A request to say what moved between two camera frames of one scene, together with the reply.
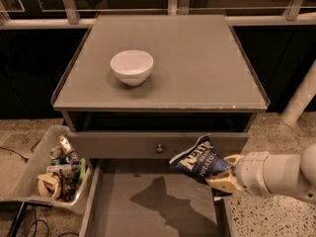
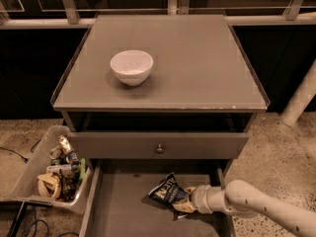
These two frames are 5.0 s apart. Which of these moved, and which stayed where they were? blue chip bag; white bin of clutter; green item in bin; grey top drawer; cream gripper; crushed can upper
Moved: blue chip bag; cream gripper
Stayed: grey top drawer; crushed can upper; white bin of clutter; green item in bin
